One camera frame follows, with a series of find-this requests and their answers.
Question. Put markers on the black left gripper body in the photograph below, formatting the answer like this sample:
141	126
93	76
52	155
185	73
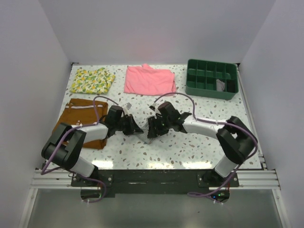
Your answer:
120	124

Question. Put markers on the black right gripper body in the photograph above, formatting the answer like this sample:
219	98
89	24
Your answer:
164	124

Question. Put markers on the grey striped underwear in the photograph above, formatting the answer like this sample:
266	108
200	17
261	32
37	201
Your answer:
143	137

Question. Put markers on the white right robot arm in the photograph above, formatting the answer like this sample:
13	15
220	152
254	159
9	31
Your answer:
235	139

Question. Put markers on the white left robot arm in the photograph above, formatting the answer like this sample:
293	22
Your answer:
64	146

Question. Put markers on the grey rolled underwear in tray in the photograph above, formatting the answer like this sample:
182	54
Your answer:
220	85

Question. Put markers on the brown folded trousers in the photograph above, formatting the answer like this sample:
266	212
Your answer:
80	111

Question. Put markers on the lemon print folded cloth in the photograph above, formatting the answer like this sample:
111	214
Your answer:
96	82

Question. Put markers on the pink folded shirt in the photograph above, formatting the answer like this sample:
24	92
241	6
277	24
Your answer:
145	80

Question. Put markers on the green compartment tray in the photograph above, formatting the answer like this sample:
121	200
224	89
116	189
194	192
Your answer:
201	79

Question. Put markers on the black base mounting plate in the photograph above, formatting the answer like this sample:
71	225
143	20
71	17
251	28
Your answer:
154	182

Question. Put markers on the aluminium front rail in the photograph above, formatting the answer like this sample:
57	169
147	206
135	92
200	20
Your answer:
248	180

